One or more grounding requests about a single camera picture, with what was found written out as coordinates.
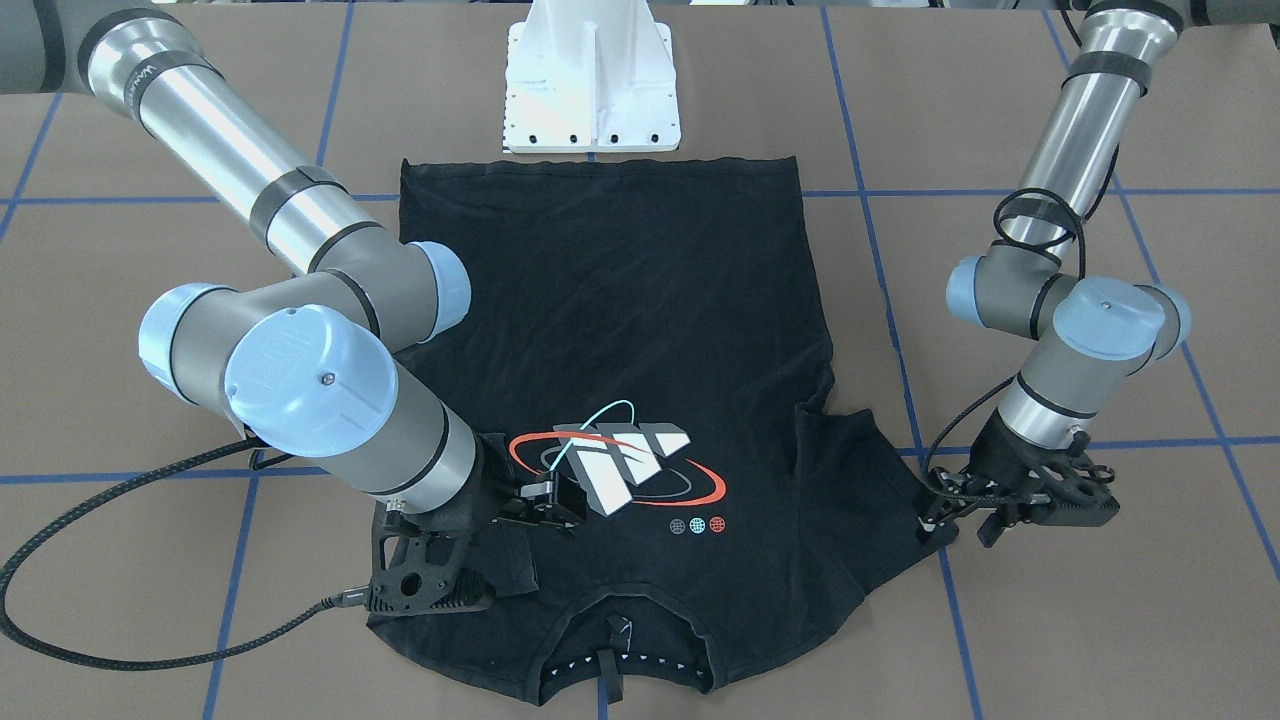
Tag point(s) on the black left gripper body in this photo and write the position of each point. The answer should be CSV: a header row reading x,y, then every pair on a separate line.
x,y
996,453

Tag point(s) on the white central pedestal column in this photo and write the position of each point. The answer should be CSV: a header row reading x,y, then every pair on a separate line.
x,y
590,76

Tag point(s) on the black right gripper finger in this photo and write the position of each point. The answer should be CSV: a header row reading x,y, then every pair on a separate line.
x,y
554,495
534,514

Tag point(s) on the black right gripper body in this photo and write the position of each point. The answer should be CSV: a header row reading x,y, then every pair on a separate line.
x,y
493,478

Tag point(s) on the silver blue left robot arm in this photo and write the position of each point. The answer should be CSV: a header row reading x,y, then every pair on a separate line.
x,y
1090,332

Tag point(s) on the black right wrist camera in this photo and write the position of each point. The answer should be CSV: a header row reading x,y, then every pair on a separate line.
x,y
419,569

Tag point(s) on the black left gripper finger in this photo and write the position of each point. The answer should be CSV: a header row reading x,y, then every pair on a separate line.
x,y
960,486
935,511

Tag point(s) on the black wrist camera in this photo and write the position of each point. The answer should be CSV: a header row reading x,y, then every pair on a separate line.
x,y
419,569
1079,497

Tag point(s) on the black printed t-shirt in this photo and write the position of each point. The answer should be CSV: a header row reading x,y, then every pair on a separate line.
x,y
666,316

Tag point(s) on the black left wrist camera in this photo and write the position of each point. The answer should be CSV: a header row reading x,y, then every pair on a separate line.
x,y
1079,497

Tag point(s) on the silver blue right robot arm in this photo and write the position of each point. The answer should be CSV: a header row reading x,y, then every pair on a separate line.
x,y
307,365

